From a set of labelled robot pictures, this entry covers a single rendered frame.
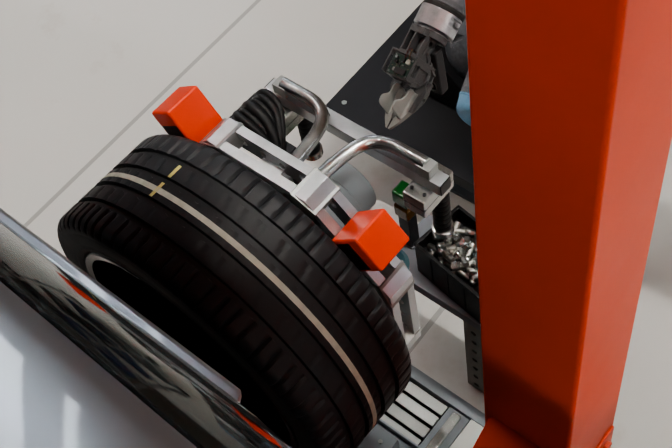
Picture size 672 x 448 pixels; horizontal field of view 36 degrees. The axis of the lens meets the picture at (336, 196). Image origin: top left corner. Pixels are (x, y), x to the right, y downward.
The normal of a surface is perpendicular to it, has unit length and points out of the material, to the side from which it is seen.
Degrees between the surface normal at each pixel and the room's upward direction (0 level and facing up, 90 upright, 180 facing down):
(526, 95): 90
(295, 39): 0
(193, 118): 55
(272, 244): 25
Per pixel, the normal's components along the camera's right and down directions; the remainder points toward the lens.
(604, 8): -0.63, 0.68
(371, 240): 0.44, -0.07
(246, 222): 0.08, -0.42
